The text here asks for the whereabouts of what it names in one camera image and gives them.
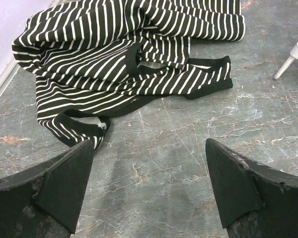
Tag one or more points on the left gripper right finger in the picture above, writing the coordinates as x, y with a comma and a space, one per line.
253, 199

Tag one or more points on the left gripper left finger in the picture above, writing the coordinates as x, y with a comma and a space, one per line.
45, 201

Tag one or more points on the striped cloth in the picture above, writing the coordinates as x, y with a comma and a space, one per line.
97, 59

